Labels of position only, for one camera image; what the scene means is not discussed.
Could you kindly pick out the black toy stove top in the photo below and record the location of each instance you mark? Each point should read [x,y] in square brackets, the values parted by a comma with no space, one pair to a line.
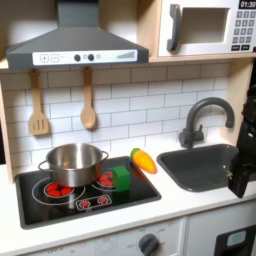
[43,210]

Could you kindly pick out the grey oven knob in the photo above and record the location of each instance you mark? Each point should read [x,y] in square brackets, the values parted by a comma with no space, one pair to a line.
[148,245]

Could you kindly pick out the white toy microwave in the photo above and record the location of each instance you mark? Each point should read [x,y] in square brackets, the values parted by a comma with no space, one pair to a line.
[206,26]

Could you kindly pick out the green toy block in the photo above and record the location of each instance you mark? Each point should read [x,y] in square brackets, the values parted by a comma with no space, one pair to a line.
[120,178]

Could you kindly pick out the wooden spoon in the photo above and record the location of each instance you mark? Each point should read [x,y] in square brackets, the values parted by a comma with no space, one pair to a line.
[88,116]

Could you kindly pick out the grey range hood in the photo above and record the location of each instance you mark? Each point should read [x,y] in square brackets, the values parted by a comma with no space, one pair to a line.
[76,43]

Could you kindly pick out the wooden slotted spatula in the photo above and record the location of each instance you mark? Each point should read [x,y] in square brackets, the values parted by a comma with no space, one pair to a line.
[38,123]

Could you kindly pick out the dark grey tap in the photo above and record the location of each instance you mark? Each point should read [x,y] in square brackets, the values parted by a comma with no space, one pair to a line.
[206,104]

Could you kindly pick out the orange toy carrot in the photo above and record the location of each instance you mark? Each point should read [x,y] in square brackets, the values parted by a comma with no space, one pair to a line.
[145,161]

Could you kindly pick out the dark grey sink basin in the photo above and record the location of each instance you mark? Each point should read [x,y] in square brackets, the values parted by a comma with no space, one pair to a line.
[200,166]

